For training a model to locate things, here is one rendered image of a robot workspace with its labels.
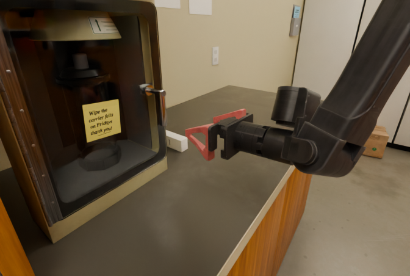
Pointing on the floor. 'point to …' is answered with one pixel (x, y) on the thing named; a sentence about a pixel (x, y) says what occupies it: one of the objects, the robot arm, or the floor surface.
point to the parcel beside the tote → (376, 143)
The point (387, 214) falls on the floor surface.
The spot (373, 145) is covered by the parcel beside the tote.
